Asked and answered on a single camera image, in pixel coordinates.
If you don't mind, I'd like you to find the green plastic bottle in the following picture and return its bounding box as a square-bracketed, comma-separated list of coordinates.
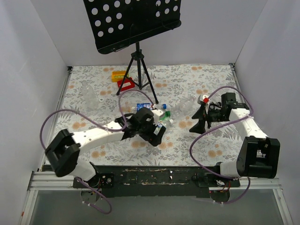
[161, 111, 171, 120]

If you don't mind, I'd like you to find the small clear bottle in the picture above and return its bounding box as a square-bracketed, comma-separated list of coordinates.
[172, 96, 197, 118]

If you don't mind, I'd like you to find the clear bottle blue label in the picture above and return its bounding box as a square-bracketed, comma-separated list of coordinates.
[124, 103, 167, 113]

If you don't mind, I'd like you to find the aluminium frame rail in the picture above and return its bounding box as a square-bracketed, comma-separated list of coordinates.
[20, 63, 296, 225]

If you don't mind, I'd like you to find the yellow plastic box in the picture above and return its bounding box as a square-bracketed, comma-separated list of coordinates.
[111, 70, 126, 83]

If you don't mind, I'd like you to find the red plastic box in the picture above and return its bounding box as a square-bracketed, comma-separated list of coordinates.
[117, 77, 135, 91]

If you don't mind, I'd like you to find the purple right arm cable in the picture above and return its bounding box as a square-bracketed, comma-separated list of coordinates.
[189, 86, 255, 204]

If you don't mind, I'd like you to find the black perforated music stand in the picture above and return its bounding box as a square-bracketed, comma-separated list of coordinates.
[83, 0, 181, 90]

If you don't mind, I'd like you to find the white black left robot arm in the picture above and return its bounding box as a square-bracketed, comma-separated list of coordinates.
[45, 107, 166, 188]

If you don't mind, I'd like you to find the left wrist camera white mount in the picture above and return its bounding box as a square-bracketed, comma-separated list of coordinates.
[150, 107, 165, 123]

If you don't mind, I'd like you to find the floral patterned table mat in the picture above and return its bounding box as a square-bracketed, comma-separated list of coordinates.
[54, 64, 243, 166]

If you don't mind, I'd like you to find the clear bottle white cap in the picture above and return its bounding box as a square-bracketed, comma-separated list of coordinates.
[81, 81, 99, 110]

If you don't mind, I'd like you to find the clear bottle lemon label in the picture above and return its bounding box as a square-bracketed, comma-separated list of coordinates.
[154, 119, 174, 135]

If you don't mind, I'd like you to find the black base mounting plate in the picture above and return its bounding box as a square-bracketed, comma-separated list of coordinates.
[41, 165, 269, 199]

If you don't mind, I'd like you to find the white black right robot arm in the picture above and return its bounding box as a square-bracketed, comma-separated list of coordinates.
[189, 92, 280, 186]

